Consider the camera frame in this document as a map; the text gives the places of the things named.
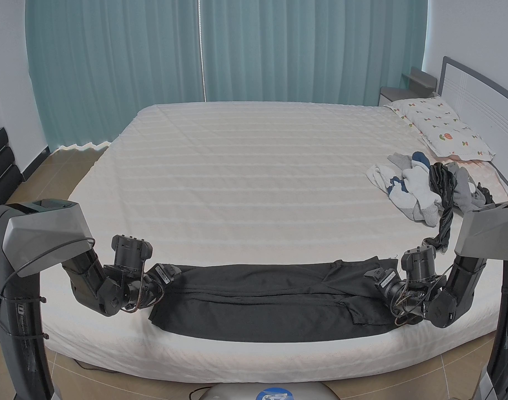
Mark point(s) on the bed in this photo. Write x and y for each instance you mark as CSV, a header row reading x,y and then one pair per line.
x,y
254,181

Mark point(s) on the black shiny garment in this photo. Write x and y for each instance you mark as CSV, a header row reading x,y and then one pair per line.
x,y
441,186

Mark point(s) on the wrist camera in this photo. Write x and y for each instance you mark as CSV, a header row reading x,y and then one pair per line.
x,y
420,263
131,250

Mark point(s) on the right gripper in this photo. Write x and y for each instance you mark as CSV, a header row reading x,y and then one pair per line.
x,y
385,281

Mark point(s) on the pile of clothes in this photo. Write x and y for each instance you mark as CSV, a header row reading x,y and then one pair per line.
x,y
416,190

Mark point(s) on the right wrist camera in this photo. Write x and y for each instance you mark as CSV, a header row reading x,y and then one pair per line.
x,y
420,263

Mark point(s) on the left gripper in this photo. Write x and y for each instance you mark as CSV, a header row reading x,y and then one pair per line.
x,y
167,275

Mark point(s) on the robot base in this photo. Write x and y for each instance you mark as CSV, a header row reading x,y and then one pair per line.
x,y
237,394

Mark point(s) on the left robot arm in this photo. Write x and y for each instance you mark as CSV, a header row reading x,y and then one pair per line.
x,y
87,277

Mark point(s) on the white printed pillow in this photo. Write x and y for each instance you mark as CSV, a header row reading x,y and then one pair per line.
x,y
441,127

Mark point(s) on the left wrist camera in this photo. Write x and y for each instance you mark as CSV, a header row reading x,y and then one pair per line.
x,y
131,250

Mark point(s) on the blue-green curtain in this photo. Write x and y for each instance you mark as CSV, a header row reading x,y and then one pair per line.
x,y
112,56
312,36

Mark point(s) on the grey bedside table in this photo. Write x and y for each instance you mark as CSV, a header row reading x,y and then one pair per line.
x,y
397,94

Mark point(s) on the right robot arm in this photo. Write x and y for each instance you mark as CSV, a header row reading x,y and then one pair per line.
x,y
462,281

